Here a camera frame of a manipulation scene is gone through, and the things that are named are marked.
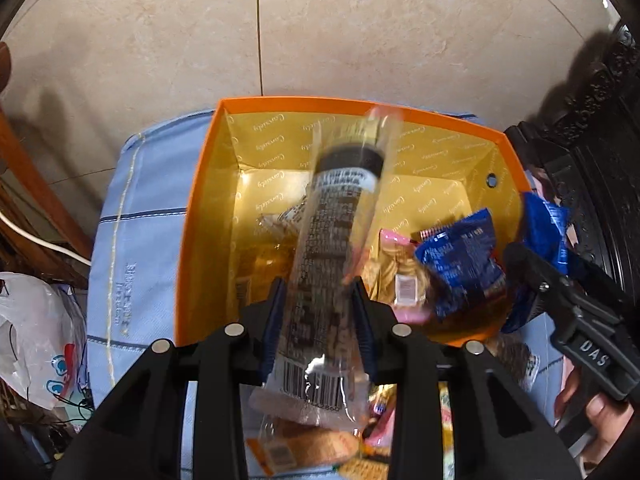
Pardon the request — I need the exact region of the wafer packet with green ends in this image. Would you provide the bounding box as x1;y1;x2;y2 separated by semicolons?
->
337;460;392;480

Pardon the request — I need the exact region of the white power cable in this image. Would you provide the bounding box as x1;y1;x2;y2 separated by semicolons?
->
0;210;92;267

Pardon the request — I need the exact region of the cracker packet with orange ends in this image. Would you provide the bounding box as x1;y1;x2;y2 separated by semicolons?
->
245;415;362;479

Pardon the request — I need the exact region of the blue white snack packet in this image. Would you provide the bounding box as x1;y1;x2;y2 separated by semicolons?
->
414;209;507;322

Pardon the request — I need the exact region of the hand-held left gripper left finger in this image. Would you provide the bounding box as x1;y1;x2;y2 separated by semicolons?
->
52;277;288;480

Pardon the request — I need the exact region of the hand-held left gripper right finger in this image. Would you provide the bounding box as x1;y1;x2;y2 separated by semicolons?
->
350;277;583;480

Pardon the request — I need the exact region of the pink snack packet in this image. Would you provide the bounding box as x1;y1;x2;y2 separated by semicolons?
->
362;385;401;457

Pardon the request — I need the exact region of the carved wooden chair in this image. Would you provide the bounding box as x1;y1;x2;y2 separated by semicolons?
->
0;42;93;286

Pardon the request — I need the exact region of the dark carved wooden furniture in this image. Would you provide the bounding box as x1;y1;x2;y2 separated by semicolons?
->
505;20;640;321

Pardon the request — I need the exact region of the clear pink round-biscuit packet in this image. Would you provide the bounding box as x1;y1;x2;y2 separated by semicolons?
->
379;227;437;325

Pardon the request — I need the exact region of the dark blue snack packet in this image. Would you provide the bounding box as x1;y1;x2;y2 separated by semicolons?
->
501;192;572;335

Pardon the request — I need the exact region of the orange cardboard box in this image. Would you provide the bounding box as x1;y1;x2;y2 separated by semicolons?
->
175;95;533;348

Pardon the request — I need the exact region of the person's right hand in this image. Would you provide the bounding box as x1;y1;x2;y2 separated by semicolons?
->
554;367;633;433

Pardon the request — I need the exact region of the yellow cake packet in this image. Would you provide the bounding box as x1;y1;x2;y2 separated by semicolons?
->
236;210;303;308

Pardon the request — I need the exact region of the clear brown snack packet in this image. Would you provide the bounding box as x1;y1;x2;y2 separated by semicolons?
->
492;335;544;397

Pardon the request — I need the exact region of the white plastic bag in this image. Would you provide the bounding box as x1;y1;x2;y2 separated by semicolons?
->
0;272;90;411

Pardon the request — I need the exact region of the long clear black-label packet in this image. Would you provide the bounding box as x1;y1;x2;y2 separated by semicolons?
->
249;102;403;433

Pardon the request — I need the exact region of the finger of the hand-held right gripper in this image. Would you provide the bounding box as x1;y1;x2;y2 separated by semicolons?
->
505;243;581;332

